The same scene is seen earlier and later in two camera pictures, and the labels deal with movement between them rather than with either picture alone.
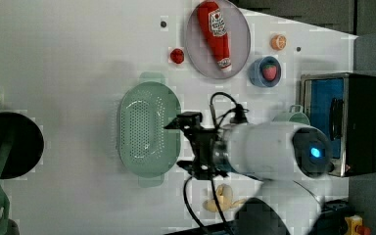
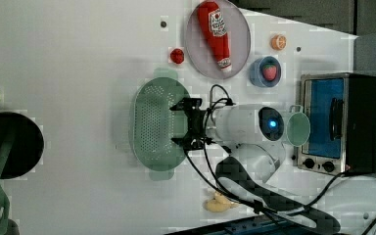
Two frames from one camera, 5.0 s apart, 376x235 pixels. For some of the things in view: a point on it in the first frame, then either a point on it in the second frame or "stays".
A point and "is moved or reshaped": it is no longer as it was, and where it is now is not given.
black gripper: [203, 144] → [196, 136]
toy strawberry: [269, 71] stays
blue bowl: [256, 72] stays
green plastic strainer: [148, 149] is moved or reshaped
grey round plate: [202, 54] stays
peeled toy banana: [224, 195] stays
